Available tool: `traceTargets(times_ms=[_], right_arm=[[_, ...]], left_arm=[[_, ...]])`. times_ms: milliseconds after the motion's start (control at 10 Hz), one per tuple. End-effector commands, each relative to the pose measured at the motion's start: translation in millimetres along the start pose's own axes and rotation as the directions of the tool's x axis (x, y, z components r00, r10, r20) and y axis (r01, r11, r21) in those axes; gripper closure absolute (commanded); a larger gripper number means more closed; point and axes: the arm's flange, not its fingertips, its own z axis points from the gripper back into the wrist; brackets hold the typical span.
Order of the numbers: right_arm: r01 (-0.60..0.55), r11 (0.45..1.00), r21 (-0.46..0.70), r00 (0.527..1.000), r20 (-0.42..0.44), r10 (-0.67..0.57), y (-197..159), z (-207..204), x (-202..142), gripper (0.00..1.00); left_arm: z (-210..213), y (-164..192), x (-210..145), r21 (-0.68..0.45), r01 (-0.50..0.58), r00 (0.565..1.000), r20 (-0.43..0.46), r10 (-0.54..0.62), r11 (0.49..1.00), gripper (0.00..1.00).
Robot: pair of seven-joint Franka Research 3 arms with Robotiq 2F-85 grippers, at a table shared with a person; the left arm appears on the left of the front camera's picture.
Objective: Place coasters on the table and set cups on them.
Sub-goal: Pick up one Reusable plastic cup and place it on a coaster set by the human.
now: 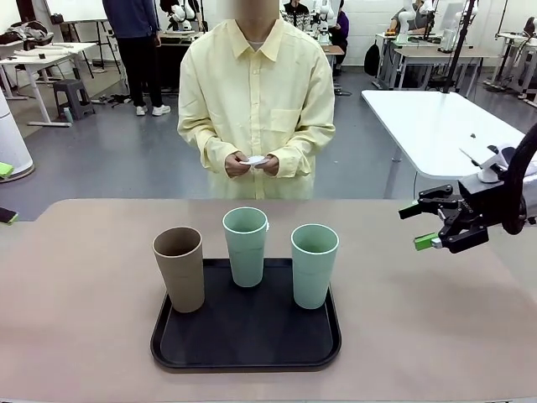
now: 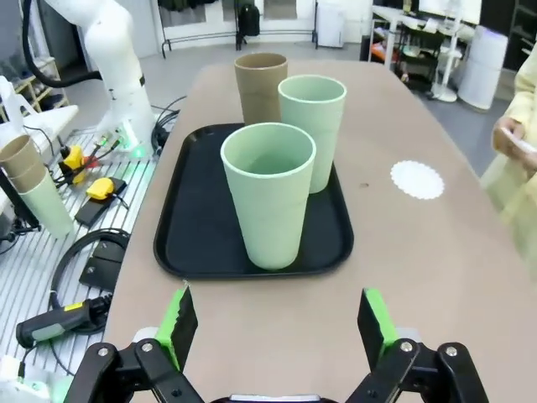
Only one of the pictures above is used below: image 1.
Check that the black stand pole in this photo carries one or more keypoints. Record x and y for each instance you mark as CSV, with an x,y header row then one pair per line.
x,y
461,42

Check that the white desk with parts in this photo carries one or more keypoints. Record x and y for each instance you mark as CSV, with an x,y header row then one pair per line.
x,y
42,56

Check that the dark bundle of clothes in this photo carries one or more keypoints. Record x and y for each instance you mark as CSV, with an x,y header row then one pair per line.
x,y
25,32

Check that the seated person in grey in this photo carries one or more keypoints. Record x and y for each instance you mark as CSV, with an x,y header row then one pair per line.
x,y
413,12

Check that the white cylindrical pedestal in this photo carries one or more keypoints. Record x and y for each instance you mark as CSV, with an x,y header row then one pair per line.
x,y
10,138

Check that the person in purple top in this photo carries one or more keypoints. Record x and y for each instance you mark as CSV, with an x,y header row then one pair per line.
x,y
340,29

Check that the person's left hand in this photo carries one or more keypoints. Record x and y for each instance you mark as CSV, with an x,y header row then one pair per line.
x,y
270,165

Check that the person in blue top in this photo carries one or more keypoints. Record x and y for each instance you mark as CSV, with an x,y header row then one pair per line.
x,y
138,50

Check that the whiteboard on easel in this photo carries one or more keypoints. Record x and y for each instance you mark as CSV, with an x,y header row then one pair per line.
x,y
75,10

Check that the black backpack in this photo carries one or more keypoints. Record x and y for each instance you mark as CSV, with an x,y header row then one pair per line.
x,y
371,59

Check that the brown plastic cup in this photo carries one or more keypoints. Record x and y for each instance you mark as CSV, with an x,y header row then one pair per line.
x,y
184,277

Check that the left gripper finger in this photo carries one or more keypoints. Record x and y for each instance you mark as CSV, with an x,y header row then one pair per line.
x,y
7,216
5,171

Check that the person's right forearm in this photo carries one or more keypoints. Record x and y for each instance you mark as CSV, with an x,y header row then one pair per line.
x,y
205,147

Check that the white background desk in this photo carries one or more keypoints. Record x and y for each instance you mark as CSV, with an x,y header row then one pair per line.
x,y
428,54

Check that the person's left forearm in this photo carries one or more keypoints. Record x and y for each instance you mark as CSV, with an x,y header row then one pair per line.
x,y
298,151

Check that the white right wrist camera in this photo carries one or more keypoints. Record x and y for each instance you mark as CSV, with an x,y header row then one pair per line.
x,y
488,174

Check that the person in patterned sweater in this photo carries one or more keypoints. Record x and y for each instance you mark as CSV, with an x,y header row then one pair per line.
x,y
295,14

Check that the person's right hand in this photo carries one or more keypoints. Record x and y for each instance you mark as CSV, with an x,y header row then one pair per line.
x,y
235,165

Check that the grey plastic stool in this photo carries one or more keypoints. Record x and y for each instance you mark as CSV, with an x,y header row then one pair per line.
x,y
73,96

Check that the green bottle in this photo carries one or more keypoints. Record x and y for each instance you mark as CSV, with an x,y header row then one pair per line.
x,y
68,115

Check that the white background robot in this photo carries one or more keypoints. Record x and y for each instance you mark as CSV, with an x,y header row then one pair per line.
x,y
180,12
405,21
324,21

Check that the black plastic tray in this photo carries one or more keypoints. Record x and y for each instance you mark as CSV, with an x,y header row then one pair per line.
x,y
251,336

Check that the mint green plastic cup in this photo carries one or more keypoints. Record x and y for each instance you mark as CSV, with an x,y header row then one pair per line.
x,y
245,260
310,281

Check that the person in yellow shirt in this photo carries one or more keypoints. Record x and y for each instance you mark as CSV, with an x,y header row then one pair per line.
x,y
256,105

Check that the white scalloped paper coaster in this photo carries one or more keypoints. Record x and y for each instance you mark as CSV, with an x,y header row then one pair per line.
x,y
257,160

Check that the large white table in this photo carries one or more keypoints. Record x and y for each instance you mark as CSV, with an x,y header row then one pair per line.
x,y
440,134

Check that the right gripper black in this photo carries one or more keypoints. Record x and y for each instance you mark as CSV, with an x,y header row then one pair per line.
x,y
482,201

